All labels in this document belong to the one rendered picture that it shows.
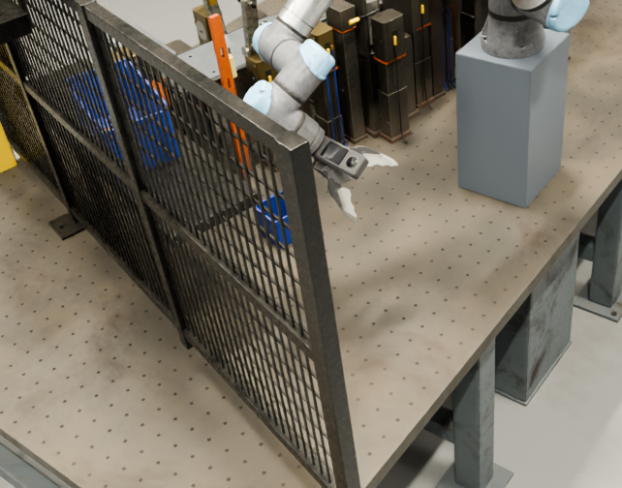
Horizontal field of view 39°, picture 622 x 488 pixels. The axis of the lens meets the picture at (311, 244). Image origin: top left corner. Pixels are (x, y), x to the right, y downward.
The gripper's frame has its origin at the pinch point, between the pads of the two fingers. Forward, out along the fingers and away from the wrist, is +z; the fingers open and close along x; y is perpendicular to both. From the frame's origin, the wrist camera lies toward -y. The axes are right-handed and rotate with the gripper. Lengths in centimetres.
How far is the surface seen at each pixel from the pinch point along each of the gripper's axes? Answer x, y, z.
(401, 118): -28, 63, 27
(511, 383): 15, 37, 96
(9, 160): 49, 120, -45
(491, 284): -0.5, 2.2, 39.9
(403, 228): -0.8, 30.5, 28.8
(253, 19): -22, 60, -26
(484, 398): 22, 5, 61
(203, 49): -11, 87, -25
